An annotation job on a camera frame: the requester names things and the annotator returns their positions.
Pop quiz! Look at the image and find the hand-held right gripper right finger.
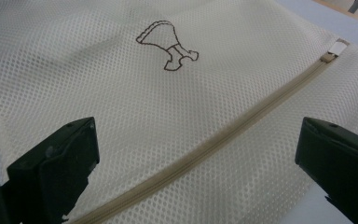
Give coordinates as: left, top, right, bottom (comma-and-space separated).
294, 117, 358, 224

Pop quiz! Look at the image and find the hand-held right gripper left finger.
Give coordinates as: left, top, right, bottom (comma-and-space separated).
0, 117, 101, 224

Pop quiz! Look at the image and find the cream mesh laundry bag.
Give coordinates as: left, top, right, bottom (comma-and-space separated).
0, 0, 358, 224

